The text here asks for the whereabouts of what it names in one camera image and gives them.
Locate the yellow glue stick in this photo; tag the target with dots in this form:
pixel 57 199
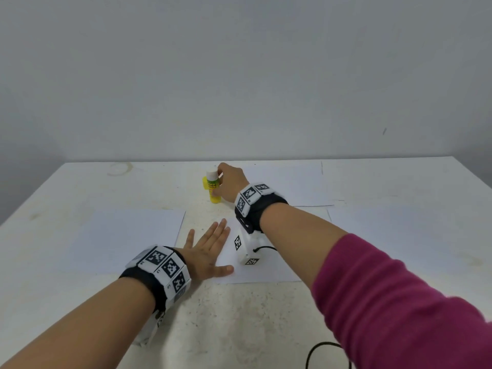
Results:
pixel 210 189

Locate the person's right hand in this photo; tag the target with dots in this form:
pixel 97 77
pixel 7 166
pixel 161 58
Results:
pixel 232 182

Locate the yellow glue cap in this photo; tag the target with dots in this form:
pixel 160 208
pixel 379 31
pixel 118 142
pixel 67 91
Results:
pixel 205 183

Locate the glued white paper sheet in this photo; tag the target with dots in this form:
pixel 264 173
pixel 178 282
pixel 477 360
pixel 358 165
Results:
pixel 307 184
pixel 273 274

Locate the person's right forearm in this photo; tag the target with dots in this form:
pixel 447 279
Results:
pixel 304 242

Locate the person's left forearm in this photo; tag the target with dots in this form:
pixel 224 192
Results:
pixel 73 330

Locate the black marker wristband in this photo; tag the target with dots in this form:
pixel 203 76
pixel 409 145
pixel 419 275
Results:
pixel 158 273
pixel 260 207

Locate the stack of white paper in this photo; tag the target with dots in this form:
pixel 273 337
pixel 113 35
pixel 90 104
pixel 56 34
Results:
pixel 123 240
pixel 415 234

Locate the person's left hand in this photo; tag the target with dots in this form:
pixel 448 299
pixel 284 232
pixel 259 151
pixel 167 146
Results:
pixel 201 253

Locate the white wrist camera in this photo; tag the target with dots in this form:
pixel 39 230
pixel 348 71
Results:
pixel 247 248
pixel 147 328

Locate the pink sleeve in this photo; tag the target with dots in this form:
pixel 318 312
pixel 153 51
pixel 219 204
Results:
pixel 407 311

